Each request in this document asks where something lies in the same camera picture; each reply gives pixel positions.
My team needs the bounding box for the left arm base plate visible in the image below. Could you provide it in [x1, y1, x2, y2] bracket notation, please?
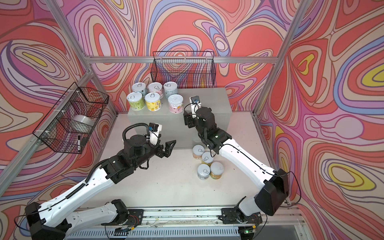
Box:
[102, 209, 144, 227]

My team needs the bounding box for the black wire basket back wall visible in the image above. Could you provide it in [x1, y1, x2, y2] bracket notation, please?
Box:
[151, 50, 217, 89]

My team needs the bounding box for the black marker pen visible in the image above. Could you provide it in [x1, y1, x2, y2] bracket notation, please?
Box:
[78, 135, 82, 153]

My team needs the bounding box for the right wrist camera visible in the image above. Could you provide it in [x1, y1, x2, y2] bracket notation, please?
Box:
[190, 96, 201, 117]

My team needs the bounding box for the can pink label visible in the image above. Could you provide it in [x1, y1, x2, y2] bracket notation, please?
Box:
[193, 145, 205, 160]
[148, 82, 164, 99]

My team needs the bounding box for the can blue label back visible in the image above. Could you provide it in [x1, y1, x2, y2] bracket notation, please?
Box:
[163, 82, 178, 99]

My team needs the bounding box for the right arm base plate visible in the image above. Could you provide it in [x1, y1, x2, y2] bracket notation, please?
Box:
[218, 208, 263, 226]

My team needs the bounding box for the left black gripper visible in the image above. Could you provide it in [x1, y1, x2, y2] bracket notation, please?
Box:
[131, 139, 177, 171]

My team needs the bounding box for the can pink label back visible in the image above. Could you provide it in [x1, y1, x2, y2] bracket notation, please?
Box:
[193, 145, 205, 160]

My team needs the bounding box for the can yellow label front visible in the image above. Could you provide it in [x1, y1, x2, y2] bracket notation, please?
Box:
[145, 93, 162, 112]

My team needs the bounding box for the can plain lid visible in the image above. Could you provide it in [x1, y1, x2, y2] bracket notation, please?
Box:
[168, 94, 184, 114]

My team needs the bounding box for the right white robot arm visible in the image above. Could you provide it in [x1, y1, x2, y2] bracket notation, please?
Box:
[183, 107, 289, 219]

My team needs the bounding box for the black wire basket left wall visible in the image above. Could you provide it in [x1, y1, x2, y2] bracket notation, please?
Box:
[33, 83, 109, 154]

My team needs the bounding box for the aluminium rail front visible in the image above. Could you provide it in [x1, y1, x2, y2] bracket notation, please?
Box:
[66, 203, 306, 232]

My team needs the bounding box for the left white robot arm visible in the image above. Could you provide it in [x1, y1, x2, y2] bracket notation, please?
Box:
[25, 123, 177, 240]

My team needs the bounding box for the can orange label plastic lid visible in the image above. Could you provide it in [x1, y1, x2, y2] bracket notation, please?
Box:
[210, 162, 224, 180]

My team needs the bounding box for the can red label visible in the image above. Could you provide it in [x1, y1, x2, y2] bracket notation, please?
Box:
[132, 83, 148, 97]

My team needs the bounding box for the can yellow label right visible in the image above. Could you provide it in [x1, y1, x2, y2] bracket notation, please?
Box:
[202, 152, 214, 166]

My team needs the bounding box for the can green yellow label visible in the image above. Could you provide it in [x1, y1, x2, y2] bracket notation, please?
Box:
[127, 92, 145, 111]

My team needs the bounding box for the grey metal cabinet box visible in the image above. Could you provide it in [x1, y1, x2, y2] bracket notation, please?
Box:
[127, 88, 232, 149]

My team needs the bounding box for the can blue green label front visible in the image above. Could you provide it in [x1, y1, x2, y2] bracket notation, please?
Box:
[197, 164, 211, 180]

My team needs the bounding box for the black wire basket wall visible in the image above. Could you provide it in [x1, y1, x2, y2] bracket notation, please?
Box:
[151, 50, 217, 89]
[33, 83, 109, 154]

